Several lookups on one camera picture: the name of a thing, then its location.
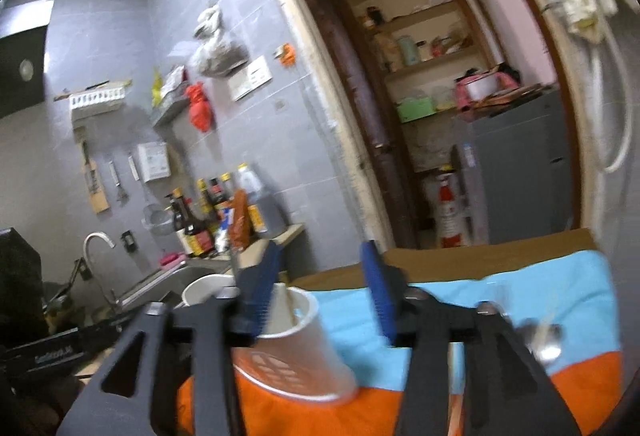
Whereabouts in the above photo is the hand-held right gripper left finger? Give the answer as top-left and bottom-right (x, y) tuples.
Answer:
(56, 241), (282, 436)

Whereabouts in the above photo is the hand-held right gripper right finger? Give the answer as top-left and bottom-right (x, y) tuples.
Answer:
(360, 240), (583, 436)

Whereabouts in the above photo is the white paper cup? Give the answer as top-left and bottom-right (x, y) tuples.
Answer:
(231, 285), (358, 404)

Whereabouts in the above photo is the metal spoon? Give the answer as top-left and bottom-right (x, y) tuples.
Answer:
(520, 322), (565, 364)

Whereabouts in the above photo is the white bowl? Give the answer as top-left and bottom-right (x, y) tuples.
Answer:
(181, 273), (241, 307)

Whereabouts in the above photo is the orange brown packet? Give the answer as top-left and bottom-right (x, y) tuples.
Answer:
(227, 190), (251, 251)

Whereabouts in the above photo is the blue and orange cloth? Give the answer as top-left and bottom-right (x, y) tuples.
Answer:
(177, 250), (623, 436)

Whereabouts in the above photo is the dark soy sauce bottle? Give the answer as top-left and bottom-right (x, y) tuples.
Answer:
(182, 198), (216, 257)

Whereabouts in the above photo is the black appliance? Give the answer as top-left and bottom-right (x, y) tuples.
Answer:
(0, 228), (48, 347)

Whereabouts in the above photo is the large dark liquid jug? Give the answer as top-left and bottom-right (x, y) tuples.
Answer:
(235, 163), (288, 239)

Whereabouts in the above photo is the metal sink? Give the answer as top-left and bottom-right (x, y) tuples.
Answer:
(117, 261), (236, 311)

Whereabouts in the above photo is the red and white bag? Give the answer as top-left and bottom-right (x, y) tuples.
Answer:
(432, 173), (473, 249)

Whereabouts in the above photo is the hanging strainer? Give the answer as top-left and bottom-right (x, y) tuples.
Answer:
(141, 181), (176, 237)

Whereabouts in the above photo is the metal faucet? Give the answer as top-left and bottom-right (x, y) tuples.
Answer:
(82, 232), (121, 307)

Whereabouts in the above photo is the wooden knife board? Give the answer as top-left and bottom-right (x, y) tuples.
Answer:
(80, 141), (111, 215)

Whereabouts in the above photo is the metal peeler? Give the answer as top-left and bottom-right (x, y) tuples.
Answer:
(109, 159), (128, 204)

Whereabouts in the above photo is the red plastic bag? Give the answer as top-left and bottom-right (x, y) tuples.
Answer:
(185, 83), (216, 133)

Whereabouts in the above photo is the grey refrigerator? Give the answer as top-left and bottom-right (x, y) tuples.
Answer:
(452, 88), (573, 244)

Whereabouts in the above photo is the green box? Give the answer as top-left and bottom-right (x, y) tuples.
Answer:
(396, 96), (437, 123)

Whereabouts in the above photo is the brown wooden door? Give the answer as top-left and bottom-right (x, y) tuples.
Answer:
(300, 0), (416, 249)

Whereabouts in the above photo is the white pot on pink cloth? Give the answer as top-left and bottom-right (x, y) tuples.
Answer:
(455, 70), (521, 109)

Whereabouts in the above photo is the clear plastic bag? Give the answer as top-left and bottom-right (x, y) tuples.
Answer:
(189, 4), (250, 77)

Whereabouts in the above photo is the teal canister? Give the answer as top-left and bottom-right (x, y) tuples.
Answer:
(398, 36), (422, 66)

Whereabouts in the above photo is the wooden shelf unit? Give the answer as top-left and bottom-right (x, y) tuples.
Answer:
(332, 0), (506, 237)

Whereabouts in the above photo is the white pipe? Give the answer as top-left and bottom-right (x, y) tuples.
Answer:
(587, 30), (633, 174)

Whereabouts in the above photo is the white wall box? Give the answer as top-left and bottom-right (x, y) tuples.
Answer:
(137, 142), (171, 181)

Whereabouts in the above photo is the metal wall shelf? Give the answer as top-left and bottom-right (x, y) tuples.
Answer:
(152, 96), (193, 127)

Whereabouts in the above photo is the white wall socket panel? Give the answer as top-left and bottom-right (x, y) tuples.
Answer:
(227, 56), (273, 101)

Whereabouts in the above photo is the white wall rack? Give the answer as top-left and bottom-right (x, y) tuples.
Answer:
(69, 86), (126, 121)

